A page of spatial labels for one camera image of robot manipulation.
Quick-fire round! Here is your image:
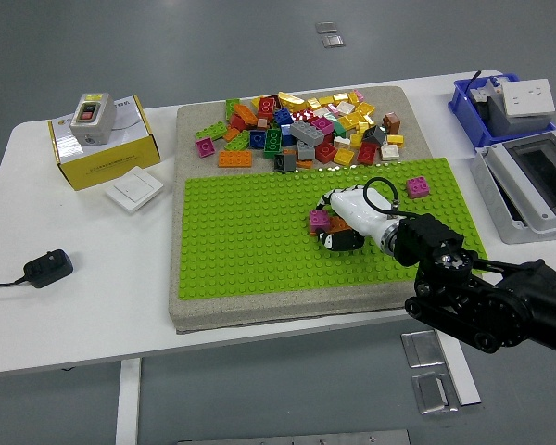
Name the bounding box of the long grey brick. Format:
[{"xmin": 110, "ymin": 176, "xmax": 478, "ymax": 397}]
[{"xmin": 289, "ymin": 120, "xmax": 326, "ymax": 144}]

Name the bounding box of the golden yellow wedge brick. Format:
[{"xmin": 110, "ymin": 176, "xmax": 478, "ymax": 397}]
[{"xmin": 277, "ymin": 91, "xmax": 307, "ymax": 108}]

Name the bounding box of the grey push-button switch box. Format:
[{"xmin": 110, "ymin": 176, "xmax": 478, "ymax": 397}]
[{"xmin": 69, "ymin": 92, "xmax": 118, "ymax": 146}]

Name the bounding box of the red square ringed brick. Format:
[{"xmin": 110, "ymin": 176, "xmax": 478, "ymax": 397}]
[{"xmin": 314, "ymin": 141, "xmax": 338, "ymax": 164}]

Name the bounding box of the large metal floor plate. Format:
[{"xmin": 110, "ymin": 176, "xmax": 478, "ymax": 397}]
[
  {"xmin": 411, "ymin": 370, "xmax": 460, "ymax": 415},
  {"xmin": 400, "ymin": 331, "xmax": 446, "ymax": 370}
]

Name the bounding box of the grey-brown foam mat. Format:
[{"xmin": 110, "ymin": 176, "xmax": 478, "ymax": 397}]
[{"xmin": 168, "ymin": 85, "xmax": 439, "ymax": 335}]

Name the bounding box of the white wall socket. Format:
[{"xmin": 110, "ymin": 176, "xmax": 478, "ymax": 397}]
[{"xmin": 499, "ymin": 78, "xmax": 556, "ymax": 117}]

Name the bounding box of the large red brick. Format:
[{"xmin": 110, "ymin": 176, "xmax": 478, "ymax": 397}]
[{"xmin": 257, "ymin": 95, "xmax": 282, "ymax": 122}]

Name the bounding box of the magenta brick with ring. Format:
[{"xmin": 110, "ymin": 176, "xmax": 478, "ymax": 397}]
[{"xmin": 195, "ymin": 136, "xmax": 217, "ymax": 159}]

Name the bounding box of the lime green studded baseplate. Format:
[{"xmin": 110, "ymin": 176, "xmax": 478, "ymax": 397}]
[{"xmin": 177, "ymin": 157, "xmax": 491, "ymax": 299}]

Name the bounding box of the dark green ringed brick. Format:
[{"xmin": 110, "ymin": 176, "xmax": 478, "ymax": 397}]
[{"xmin": 263, "ymin": 128, "xmax": 284, "ymax": 159}]

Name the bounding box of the flat orange eight-stud brick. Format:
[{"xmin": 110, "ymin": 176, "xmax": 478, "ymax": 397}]
[{"xmin": 217, "ymin": 150, "xmax": 254, "ymax": 169}]

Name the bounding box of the white wall switch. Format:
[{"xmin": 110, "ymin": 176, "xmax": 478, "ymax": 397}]
[{"xmin": 104, "ymin": 165, "xmax": 165, "ymax": 215}]

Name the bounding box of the dark grey slope brick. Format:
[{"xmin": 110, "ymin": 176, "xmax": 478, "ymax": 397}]
[{"xmin": 361, "ymin": 124, "xmax": 387, "ymax": 146}]

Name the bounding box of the blue plastic bin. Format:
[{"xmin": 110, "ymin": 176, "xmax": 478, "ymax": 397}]
[{"xmin": 447, "ymin": 71, "xmax": 556, "ymax": 148}]

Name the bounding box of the black power adapter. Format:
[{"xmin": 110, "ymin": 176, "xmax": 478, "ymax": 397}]
[{"xmin": 22, "ymin": 248, "xmax": 74, "ymax": 289}]

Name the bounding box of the yellow white cardboard box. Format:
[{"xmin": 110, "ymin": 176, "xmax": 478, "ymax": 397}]
[{"xmin": 46, "ymin": 95, "xmax": 162, "ymax": 192}]

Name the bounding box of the long orange brick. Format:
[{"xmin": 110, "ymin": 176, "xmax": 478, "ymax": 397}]
[{"xmin": 308, "ymin": 215, "xmax": 359, "ymax": 238}]

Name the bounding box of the grey electrical enclosure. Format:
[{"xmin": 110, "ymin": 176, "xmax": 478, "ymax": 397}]
[{"xmin": 470, "ymin": 132, "xmax": 556, "ymax": 246}]

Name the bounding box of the grey device block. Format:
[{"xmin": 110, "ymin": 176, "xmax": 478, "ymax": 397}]
[{"xmin": 486, "ymin": 95, "xmax": 555, "ymax": 138}]

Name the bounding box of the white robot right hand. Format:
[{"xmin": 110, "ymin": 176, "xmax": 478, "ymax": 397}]
[{"xmin": 314, "ymin": 183, "xmax": 399, "ymax": 254}]

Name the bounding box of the white table leg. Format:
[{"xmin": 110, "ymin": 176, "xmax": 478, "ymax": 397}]
[
  {"xmin": 439, "ymin": 340, "xmax": 482, "ymax": 407},
  {"xmin": 114, "ymin": 357, "xmax": 143, "ymax": 445}
]

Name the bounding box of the lime green long brick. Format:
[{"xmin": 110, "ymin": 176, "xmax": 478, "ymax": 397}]
[
  {"xmin": 223, "ymin": 130, "xmax": 252, "ymax": 152},
  {"xmin": 194, "ymin": 121, "xmax": 228, "ymax": 141}
]

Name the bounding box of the dark grey ringed brick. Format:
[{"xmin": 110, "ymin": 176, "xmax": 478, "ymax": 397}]
[{"xmin": 272, "ymin": 153, "xmax": 297, "ymax": 173}]

